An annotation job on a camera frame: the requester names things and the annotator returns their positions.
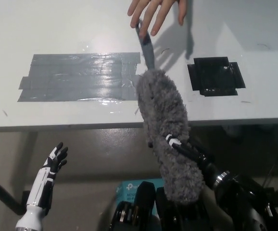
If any person's bare hand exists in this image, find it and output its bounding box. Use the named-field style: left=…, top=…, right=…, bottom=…
left=127, top=0, right=188, bottom=37

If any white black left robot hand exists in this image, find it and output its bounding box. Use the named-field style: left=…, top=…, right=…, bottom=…
left=26, top=141, right=69, bottom=209

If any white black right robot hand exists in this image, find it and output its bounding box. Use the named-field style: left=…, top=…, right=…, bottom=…
left=148, top=134, right=218, bottom=191

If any grey fluffy duster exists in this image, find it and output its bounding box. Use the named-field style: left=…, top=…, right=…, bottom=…
left=134, top=20, right=206, bottom=205

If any black robot body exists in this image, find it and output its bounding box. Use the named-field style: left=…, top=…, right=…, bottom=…
left=109, top=180, right=228, bottom=231

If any black table leg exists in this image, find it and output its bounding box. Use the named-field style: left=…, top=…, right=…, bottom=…
left=0, top=170, right=32, bottom=215

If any teal router box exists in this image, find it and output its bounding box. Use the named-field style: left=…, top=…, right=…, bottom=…
left=116, top=177, right=165, bottom=205

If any black tape patch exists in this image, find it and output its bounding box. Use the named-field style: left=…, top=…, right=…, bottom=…
left=187, top=56, right=246, bottom=97

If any grey duct tape patch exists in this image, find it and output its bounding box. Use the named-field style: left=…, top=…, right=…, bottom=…
left=17, top=52, right=142, bottom=103

